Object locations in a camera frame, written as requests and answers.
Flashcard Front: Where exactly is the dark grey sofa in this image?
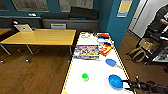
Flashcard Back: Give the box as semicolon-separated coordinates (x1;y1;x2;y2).
39;6;101;33

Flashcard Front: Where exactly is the long wooden table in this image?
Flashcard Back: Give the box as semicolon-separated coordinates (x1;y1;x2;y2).
0;28;78;64

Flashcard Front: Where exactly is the orange plastic item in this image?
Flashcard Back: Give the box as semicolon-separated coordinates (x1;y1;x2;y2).
99;42;114;57

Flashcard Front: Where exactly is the tan and black backpack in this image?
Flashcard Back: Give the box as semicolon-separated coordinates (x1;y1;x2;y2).
128;38;158;64

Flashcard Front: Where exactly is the person in dark clothes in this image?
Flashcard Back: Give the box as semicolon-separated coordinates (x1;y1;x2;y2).
146;3;168;38

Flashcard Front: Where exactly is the pale round item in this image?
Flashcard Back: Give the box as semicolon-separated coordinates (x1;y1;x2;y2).
79;31;93;40

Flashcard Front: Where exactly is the small beige box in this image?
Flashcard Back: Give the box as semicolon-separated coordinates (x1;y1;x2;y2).
13;23;35;34

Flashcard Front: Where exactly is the large wall window panel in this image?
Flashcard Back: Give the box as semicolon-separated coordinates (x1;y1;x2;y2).
11;0;50;13
58;0;94;13
0;0;9;11

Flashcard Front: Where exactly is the small green object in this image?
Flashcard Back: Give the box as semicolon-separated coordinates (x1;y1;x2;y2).
80;72;90;83

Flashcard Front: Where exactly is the red flat item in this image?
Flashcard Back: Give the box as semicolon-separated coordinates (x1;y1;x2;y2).
96;32;111;38

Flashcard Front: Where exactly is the black wheeled cart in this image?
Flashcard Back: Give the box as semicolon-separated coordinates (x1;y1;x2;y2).
144;31;168;66

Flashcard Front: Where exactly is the beige wall sign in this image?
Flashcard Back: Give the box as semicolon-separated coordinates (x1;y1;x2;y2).
116;0;134;18

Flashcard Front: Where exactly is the white wall outlet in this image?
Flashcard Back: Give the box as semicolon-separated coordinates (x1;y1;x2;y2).
28;12;37;17

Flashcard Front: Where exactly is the yellow air hockey table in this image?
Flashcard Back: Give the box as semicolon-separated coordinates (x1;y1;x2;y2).
59;31;136;94

